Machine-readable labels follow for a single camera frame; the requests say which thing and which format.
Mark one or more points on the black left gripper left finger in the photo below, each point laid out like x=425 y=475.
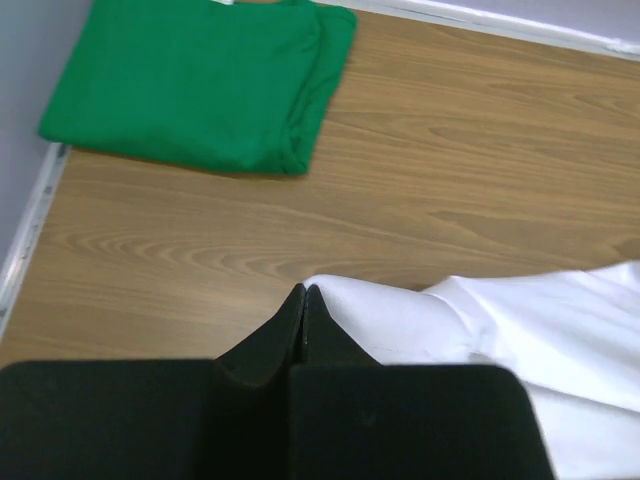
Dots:
x=222 y=418

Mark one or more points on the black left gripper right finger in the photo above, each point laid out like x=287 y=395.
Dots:
x=351 y=417

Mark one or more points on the white t-shirt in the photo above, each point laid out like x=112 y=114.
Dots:
x=571 y=338

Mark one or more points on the folded green t-shirt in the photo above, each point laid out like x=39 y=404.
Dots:
x=232 y=87

